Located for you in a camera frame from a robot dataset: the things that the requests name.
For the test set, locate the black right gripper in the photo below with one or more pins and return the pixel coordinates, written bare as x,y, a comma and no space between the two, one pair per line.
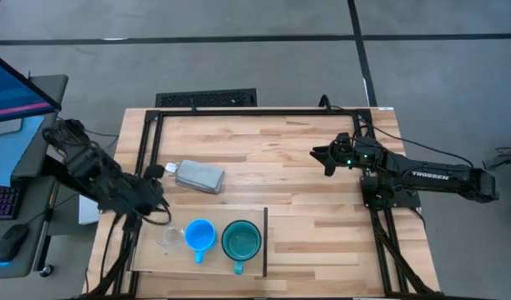
347,152

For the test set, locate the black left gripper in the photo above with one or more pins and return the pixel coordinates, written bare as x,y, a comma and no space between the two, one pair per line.
148,196

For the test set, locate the clear glass cup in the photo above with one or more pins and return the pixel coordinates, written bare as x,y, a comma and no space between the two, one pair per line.
171,237

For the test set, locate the blue plastic cup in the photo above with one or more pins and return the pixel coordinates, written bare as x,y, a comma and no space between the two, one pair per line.
200,235

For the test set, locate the teal mug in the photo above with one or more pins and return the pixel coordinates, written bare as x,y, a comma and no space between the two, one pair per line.
241,241

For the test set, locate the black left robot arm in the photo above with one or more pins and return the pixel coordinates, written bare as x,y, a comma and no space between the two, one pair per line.
88,166

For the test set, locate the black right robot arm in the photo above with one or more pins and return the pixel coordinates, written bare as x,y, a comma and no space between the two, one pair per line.
438,177

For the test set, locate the light wooden shelf board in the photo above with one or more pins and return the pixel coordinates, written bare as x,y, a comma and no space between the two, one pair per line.
176,264

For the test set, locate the grey folded cloth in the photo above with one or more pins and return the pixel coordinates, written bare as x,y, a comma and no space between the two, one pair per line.
203,177

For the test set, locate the white box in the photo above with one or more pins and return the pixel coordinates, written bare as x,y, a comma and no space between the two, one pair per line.
87,210

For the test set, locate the black desk base bar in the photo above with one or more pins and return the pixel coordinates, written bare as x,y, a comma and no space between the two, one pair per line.
55,168

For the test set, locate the grey rolling computer desk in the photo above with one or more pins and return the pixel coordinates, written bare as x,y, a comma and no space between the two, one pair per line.
32,150

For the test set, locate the black desk caster wheel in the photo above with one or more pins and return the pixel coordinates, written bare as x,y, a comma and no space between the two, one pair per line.
46,271

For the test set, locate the black computer mouse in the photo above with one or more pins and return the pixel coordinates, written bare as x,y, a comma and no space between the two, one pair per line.
11,243

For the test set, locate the black keyboard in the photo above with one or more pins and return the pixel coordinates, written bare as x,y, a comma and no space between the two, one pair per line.
3,202

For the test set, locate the black computer monitor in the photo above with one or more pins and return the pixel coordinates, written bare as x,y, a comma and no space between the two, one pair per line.
13,96

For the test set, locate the black aluminium table frame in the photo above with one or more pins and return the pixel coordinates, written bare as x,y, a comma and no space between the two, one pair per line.
259,112

